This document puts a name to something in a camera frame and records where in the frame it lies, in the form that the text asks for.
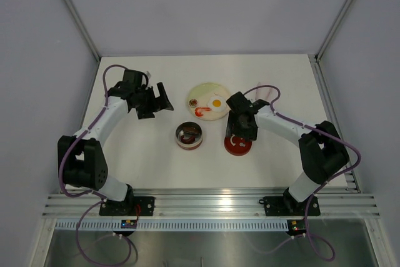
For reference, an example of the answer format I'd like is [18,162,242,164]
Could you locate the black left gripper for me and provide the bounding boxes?
[135,83,173,119]

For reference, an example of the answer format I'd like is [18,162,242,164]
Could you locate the red lunch box lid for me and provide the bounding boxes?
[224,135,253,156]

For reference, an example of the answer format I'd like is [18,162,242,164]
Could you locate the pink cat paw tongs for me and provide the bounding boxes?
[254,82,275,102]

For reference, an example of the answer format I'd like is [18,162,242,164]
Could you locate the cream green round plate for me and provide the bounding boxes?
[186,82,231,121]

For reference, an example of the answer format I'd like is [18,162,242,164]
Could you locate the red steel lunch box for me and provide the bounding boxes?
[174,121,203,151]

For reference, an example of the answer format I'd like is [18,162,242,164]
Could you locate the dark red toy octopus tentacle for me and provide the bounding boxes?
[179,135,196,144]

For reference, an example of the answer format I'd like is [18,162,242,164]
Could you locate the brown toy sea cucumber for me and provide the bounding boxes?
[182,126,199,134]

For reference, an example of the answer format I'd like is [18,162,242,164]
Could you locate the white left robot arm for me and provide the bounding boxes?
[57,68,174,216]

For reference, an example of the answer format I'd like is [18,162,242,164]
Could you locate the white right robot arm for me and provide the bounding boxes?
[226,92,349,214]

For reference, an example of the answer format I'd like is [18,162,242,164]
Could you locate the toy noodle bowl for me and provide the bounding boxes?
[189,99,198,107]

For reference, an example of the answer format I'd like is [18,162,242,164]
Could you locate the toy fried egg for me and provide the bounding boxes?
[207,95,226,113]

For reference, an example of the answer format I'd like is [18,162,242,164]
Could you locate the orange toy shrimp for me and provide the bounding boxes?
[194,107,212,117]

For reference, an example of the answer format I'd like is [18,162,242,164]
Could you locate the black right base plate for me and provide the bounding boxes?
[258,196,321,217]

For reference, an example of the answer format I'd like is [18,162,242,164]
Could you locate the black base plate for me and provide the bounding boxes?
[258,196,321,217]
[99,196,156,217]

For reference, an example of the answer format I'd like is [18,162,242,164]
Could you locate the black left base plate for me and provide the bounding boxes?
[99,196,156,217]

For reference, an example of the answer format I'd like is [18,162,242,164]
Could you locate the right side aluminium rail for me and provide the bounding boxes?
[308,54,361,193]

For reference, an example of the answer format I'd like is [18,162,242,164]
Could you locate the aluminium rail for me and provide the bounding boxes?
[308,54,361,193]
[42,188,381,219]

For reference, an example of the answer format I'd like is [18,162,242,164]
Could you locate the aluminium front rail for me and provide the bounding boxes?
[42,188,381,219]

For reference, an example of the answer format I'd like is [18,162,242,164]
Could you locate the right aluminium frame post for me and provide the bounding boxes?
[314,0,355,63]

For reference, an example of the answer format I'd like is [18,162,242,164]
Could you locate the aluminium frame post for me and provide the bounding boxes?
[61,0,101,63]
[314,0,355,63]

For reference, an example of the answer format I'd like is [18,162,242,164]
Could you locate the white slotted cable duct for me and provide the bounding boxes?
[55,218,289,232]

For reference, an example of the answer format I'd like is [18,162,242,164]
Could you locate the left aluminium frame post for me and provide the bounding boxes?
[61,0,101,63]

